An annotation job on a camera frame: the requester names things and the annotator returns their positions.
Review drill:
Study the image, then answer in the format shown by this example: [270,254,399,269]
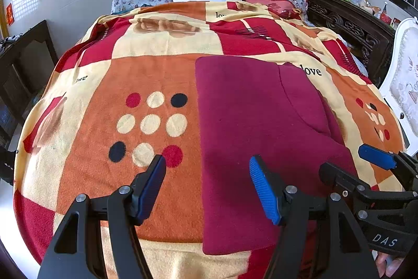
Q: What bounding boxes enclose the person's right hand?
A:
[374,249,409,278]

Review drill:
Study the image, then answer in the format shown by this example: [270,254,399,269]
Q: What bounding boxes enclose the red orange cream printed blanket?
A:
[13,1,407,279]

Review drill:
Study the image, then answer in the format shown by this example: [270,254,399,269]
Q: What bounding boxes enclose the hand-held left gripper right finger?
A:
[249,155,376,279]

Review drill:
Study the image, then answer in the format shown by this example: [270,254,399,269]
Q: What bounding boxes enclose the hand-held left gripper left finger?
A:
[37,154,167,279]

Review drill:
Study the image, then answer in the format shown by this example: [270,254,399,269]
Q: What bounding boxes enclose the white upholstered chair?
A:
[379,18,418,157]

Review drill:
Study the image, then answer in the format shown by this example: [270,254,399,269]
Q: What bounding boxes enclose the maroon fleece garment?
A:
[195,56,360,256]

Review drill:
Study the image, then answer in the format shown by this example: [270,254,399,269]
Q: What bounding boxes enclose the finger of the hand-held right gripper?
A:
[357,144,418,190]
[318,161,418,204]

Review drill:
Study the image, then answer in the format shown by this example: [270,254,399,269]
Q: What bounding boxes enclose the dark wooden cabinet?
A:
[0,21,59,149]

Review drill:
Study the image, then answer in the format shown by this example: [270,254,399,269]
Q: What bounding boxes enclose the red pillow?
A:
[242,0,303,20]

